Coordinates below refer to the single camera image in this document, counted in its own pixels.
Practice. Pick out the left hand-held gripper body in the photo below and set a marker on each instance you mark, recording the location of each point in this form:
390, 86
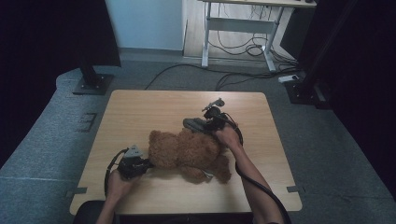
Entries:
132, 166

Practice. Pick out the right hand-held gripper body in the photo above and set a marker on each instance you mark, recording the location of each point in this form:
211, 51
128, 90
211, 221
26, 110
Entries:
216, 119

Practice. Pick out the brown teddy bear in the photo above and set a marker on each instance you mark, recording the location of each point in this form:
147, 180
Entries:
183, 152

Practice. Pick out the person's right hand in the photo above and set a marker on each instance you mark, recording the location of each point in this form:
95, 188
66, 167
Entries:
230, 137

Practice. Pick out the person's left hand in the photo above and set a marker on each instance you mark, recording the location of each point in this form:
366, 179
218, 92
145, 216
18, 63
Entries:
120, 186

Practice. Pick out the grey tape strip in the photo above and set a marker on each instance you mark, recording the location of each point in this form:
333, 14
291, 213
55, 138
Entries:
76, 192
295, 188

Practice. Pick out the grey floor outlet cover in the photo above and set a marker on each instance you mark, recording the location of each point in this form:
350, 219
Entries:
87, 122

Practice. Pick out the black chair armrest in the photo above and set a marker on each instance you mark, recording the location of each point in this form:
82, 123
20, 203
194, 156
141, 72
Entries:
87, 213

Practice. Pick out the white power strip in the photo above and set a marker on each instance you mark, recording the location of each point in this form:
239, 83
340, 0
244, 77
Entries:
288, 78

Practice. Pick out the black stand with square base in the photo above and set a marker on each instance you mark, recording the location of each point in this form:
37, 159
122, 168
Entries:
93, 82

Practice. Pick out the black curtain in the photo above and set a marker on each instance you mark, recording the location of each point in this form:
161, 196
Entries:
46, 37
367, 77

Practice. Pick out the black stand with rail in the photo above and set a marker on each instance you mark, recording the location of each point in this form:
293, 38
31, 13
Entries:
308, 90

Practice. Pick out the white metal desk frame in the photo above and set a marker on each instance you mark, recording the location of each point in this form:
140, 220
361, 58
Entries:
241, 25

